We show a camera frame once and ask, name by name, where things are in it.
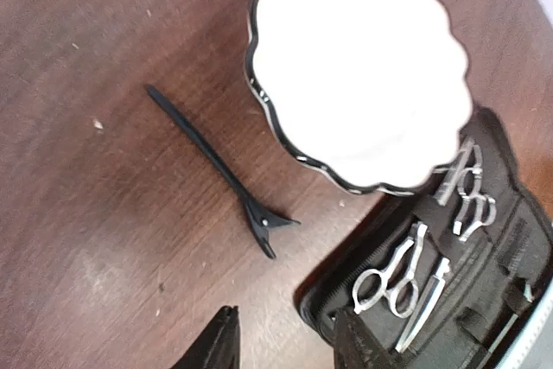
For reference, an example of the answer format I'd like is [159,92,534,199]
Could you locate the silver straight scissors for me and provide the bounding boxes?
[352,221,451,353]

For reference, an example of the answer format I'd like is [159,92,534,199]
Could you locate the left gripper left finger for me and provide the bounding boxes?
[171,305,240,369]

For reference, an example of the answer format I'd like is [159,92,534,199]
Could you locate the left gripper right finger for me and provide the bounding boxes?
[334,309,402,369]

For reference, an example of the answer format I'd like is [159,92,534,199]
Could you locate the aluminium front rail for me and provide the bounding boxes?
[496,283,552,369]

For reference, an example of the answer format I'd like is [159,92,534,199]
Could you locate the white scalloped bowl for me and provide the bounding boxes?
[245,0,474,195]

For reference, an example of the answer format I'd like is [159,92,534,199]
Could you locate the black zip tool case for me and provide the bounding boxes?
[296,107,552,368]

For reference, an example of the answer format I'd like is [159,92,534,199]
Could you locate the silver thinning scissors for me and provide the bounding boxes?
[434,137,497,242]

